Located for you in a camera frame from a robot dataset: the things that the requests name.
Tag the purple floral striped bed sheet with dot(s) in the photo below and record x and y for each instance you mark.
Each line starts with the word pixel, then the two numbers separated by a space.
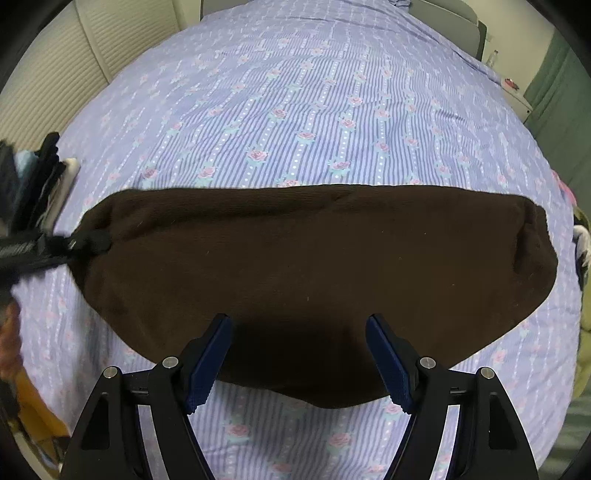
pixel 295 115

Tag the green curtain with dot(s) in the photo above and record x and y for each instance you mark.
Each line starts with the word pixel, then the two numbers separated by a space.
pixel 561 106

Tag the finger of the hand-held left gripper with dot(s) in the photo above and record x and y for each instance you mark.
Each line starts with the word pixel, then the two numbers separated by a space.
pixel 90 243

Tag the white and black cloth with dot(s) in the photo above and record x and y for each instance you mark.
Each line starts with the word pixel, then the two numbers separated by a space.
pixel 582 249

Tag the dark brown pants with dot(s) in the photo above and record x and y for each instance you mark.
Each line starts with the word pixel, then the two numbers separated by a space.
pixel 300 263

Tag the pink cloth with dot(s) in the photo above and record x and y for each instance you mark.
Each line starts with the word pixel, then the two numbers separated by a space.
pixel 564 185

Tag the white nightstand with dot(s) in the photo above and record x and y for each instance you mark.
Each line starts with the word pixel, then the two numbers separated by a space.
pixel 519 99

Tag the white slatted wardrobe door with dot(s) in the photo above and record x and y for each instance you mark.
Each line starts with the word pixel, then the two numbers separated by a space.
pixel 69 60

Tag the grey white headboard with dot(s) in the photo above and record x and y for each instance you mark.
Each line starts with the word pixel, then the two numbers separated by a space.
pixel 452 23

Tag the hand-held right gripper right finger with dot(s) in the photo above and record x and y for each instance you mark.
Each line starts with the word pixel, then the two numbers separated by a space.
pixel 390 364

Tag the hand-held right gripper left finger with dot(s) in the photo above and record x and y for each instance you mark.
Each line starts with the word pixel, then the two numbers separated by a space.
pixel 210 364

